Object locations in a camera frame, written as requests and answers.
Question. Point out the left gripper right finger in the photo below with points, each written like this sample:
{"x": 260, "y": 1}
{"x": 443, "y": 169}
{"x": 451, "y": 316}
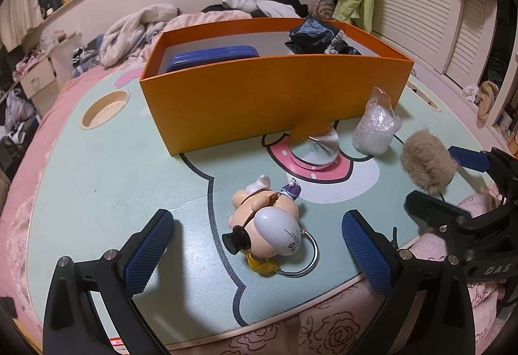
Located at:
{"x": 427, "y": 307}

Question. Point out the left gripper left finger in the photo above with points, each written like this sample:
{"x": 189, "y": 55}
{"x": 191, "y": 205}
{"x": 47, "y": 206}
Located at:
{"x": 72, "y": 324}

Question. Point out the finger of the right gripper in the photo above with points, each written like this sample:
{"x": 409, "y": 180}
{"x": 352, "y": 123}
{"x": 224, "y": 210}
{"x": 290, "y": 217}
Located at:
{"x": 438, "y": 214}
{"x": 477, "y": 161}

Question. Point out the beige fur pompom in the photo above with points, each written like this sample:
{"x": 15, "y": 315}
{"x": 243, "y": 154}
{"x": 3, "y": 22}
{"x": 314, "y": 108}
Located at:
{"x": 428, "y": 163}

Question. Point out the black lace fabric pouch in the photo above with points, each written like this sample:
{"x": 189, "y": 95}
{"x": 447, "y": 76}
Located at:
{"x": 315, "y": 36}

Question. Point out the blue rectangular case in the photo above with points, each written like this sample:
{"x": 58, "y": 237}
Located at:
{"x": 211, "y": 56}

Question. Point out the clear plastic bag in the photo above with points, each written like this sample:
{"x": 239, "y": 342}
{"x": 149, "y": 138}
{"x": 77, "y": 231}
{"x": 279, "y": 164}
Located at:
{"x": 377, "y": 127}

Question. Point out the white louvered closet door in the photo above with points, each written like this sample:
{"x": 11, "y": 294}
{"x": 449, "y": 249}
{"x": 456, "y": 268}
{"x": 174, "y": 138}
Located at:
{"x": 452, "y": 36}

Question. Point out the clear glass ball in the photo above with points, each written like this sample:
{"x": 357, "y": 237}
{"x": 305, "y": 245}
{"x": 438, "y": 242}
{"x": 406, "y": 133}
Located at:
{"x": 314, "y": 144}

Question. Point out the white drawer cabinet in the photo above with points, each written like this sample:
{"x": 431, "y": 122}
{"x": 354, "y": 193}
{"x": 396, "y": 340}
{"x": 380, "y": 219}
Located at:
{"x": 43, "y": 81}

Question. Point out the pile of clothes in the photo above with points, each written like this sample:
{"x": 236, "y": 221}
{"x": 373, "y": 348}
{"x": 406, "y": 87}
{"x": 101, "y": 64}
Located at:
{"x": 263, "y": 8}

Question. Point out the orange cardboard box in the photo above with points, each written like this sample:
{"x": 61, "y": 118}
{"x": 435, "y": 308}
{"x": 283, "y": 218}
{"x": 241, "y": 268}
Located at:
{"x": 199, "y": 107}

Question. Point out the cartoon figure keychain toy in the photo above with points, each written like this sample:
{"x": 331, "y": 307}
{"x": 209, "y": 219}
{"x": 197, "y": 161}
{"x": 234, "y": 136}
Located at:
{"x": 265, "y": 225}

